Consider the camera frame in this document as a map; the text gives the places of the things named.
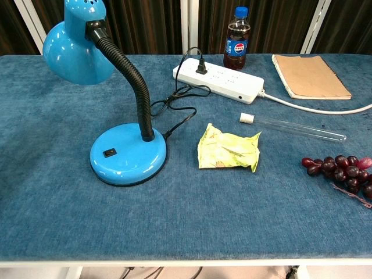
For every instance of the yellow green snack packet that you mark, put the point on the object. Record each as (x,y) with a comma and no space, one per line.
(226,151)

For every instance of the blue velvet table cloth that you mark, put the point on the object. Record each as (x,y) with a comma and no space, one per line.
(186,209)

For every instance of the clear glass test tube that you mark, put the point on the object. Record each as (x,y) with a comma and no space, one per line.
(293,127)

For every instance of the cola bottle with blue cap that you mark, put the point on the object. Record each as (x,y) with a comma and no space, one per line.
(236,46)

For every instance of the brown paper notebook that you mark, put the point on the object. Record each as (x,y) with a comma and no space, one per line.
(311,77)

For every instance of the bunch of dark red grapes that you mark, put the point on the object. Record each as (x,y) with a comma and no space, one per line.
(346,173)

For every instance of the white metal frame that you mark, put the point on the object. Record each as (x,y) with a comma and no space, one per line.
(189,26)

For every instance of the blue gooseneck table lamp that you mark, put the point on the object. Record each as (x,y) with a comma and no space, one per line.
(128,157)

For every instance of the white power strip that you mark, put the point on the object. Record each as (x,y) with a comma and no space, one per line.
(221,80)

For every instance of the dark pleated curtain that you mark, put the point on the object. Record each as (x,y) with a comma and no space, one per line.
(273,26)

